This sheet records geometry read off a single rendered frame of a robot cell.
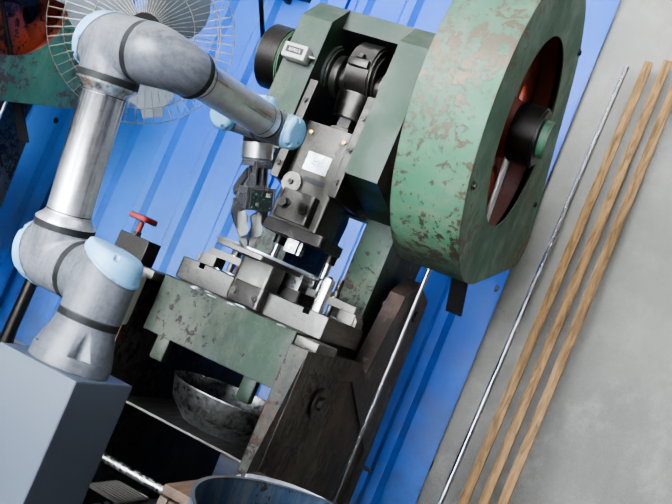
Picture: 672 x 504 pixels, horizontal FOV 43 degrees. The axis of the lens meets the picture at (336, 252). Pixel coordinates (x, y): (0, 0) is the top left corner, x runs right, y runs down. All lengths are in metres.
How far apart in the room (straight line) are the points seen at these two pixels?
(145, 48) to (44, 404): 0.64
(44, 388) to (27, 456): 0.12
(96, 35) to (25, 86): 1.61
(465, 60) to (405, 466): 1.86
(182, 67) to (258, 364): 0.79
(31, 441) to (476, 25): 1.22
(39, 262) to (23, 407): 0.27
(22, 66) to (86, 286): 1.74
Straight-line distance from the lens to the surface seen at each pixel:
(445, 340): 3.30
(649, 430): 3.26
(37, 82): 3.27
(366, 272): 2.41
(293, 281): 2.24
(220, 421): 2.19
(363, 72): 2.30
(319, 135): 2.28
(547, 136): 2.18
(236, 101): 1.70
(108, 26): 1.64
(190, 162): 3.85
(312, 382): 2.05
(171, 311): 2.16
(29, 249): 1.68
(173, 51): 1.57
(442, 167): 1.88
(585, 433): 3.26
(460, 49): 1.89
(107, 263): 1.56
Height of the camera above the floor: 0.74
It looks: 3 degrees up
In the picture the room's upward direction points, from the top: 23 degrees clockwise
